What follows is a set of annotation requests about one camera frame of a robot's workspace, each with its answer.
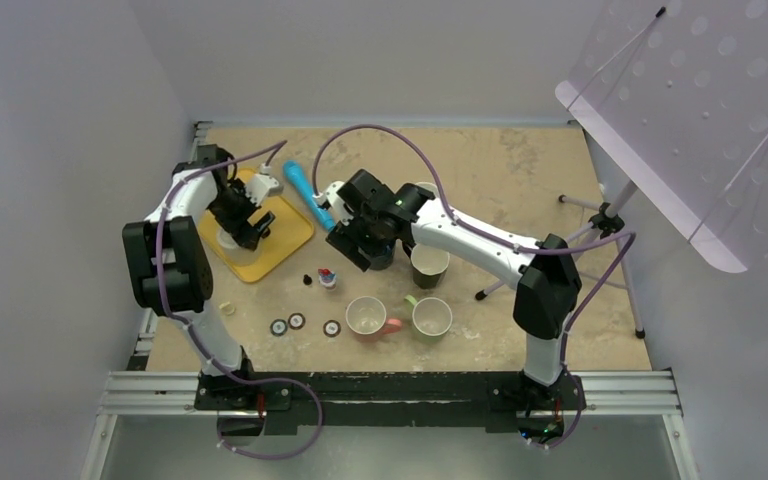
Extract small cream cap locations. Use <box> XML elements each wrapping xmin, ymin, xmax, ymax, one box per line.
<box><xmin>219</xmin><ymin>302</ymin><xmax>236</xmax><ymax>315</ymax></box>

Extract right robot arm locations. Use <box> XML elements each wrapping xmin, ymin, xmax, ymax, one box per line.
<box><xmin>314</xmin><ymin>169</ymin><xmax>582</xmax><ymax>407</ymax></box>

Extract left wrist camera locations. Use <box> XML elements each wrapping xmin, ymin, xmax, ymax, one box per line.
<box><xmin>244</xmin><ymin>164</ymin><xmax>284</xmax><ymax>207</ymax></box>

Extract light green mug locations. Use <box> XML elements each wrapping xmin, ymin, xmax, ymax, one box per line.
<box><xmin>404</xmin><ymin>295</ymin><xmax>453</xmax><ymax>343</ymax></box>

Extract yellow tray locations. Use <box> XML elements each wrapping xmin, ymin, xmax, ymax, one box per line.
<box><xmin>198</xmin><ymin>166</ymin><xmax>314</xmax><ymax>283</ymax></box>

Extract dark blue mug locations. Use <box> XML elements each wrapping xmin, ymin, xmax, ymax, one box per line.
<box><xmin>369</xmin><ymin>245</ymin><xmax>394</xmax><ymax>271</ymax></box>

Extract blue plastic tube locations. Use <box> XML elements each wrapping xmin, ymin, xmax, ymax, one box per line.
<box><xmin>282</xmin><ymin>160</ymin><xmax>336</xmax><ymax>232</ymax></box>

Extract black base bar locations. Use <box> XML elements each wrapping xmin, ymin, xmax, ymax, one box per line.
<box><xmin>194</xmin><ymin>371</ymin><xmax>586</xmax><ymax>439</ymax></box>

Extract pink mug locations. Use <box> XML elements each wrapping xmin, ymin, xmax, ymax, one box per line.
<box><xmin>345</xmin><ymin>296</ymin><xmax>403</xmax><ymax>342</ymax></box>

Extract cream white mug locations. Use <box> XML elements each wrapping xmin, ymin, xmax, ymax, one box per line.
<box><xmin>216</xmin><ymin>228</ymin><xmax>260</xmax><ymax>266</ymax></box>

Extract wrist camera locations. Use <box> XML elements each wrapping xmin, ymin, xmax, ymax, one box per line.
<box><xmin>244</xmin><ymin>164</ymin><xmax>284</xmax><ymax>207</ymax></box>
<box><xmin>313</xmin><ymin>181</ymin><xmax>353</xmax><ymax>224</ymax></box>

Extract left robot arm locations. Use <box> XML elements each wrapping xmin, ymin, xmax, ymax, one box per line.
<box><xmin>122</xmin><ymin>144</ymin><xmax>275</xmax><ymax>409</ymax></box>

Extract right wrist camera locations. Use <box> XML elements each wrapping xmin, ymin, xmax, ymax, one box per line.
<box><xmin>313</xmin><ymin>181</ymin><xmax>353</xmax><ymax>224</ymax></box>

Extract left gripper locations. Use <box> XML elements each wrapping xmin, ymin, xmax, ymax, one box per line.
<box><xmin>209</xmin><ymin>179</ymin><xmax>274</xmax><ymax>250</ymax></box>

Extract grey mug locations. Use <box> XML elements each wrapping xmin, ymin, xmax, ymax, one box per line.
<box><xmin>415</xmin><ymin>182</ymin><xmax>439</xmax><ymax>197</ymax></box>

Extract black mug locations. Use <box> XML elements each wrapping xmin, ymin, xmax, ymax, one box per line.
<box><xmin>405</xmin><ymin>244</ymin><xmax>451</xmax><ymax>289</ymax></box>

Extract translucent perforated panel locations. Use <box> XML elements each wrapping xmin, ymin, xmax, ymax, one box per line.
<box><xmin>555</xmin><ymin>1</ymin><xmax>768</xmax><ymax>273</ymax></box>

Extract right round token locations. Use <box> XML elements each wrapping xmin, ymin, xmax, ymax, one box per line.
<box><xmin>323</xmin><ymin>320</ymin><xmax>342</xmax><ymax>338</ymax></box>

